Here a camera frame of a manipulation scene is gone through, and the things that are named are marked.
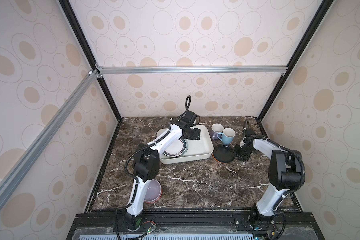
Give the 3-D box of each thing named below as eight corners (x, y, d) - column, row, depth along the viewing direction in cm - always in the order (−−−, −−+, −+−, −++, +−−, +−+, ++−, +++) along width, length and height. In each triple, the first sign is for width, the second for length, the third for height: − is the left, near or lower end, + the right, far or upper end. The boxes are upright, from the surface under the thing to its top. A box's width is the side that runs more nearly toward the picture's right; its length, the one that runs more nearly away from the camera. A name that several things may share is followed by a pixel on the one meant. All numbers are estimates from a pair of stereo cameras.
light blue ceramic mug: (224, 148, 105) (228, 139, 97) (217, 141, 109) (219, 132, 101) (233, 142, 108) (237, 133, 100) (226, 135, 112) (229, 126, 104)
